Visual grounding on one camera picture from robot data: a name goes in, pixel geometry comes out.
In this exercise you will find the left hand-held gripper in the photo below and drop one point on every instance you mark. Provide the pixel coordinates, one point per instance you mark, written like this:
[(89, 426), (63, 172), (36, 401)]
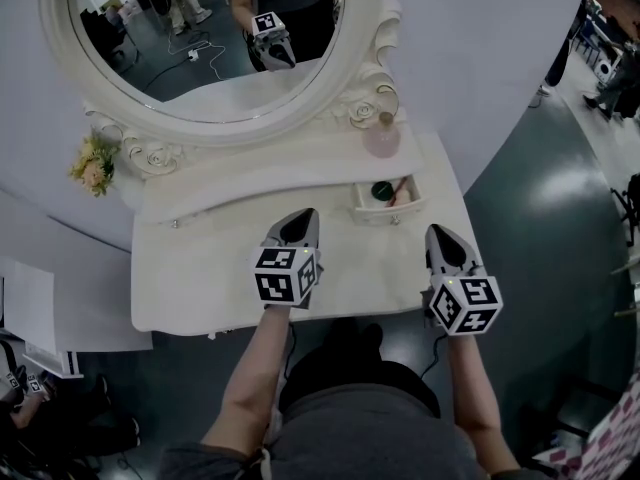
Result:
[(280, 278)]

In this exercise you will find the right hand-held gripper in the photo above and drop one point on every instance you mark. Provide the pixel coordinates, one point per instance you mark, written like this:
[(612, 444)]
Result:
[(465, 305)]

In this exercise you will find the reddish brown makeup brush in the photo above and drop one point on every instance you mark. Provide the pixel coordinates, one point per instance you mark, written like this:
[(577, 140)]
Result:
[(397, 193)]

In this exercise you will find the dark green round compact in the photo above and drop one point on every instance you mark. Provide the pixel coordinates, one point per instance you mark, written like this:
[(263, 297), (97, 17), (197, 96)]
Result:
[(383, 191)]

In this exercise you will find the person's right forearm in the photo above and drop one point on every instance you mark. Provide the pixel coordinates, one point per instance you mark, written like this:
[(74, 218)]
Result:
[(470, 393)]

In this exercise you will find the person's left forearm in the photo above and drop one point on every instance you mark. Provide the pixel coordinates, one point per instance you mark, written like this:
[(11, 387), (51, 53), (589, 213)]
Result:
[(250, 383)]

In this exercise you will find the white dressing table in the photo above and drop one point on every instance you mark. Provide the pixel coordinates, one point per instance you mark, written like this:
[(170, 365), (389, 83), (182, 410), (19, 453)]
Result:
[(200, 278)]

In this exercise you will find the pink corked perfume bottle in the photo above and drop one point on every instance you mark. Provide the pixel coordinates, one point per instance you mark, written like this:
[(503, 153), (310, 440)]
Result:
[(382, 140)]

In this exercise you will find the white ornate oval mirror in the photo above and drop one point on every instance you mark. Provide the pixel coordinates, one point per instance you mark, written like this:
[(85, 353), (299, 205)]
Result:
[(210, 135)]

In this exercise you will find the person's black trousers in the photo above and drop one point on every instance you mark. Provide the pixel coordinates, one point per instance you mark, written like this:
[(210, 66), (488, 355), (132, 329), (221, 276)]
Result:
[(350, 363)]

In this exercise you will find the black office chair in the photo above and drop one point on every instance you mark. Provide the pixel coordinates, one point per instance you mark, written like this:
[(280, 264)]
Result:
[(631, 208)]

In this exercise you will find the person's grey shirt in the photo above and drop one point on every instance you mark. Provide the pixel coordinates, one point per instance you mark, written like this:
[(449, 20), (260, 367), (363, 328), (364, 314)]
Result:
[(350, 433)]

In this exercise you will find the yellow artificial flower bouquet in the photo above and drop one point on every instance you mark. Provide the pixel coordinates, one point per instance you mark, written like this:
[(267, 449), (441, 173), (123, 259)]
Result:
[(95, 165)]

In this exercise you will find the pink checkered cloth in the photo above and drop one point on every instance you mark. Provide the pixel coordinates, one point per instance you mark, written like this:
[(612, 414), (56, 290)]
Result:
[(600, 440)]

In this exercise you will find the white side cabinet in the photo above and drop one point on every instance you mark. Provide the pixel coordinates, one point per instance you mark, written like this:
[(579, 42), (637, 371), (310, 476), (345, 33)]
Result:
[(30, 298)]

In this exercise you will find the black metal frame stand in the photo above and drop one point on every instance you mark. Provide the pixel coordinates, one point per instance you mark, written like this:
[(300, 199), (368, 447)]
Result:
[(545, 418)]

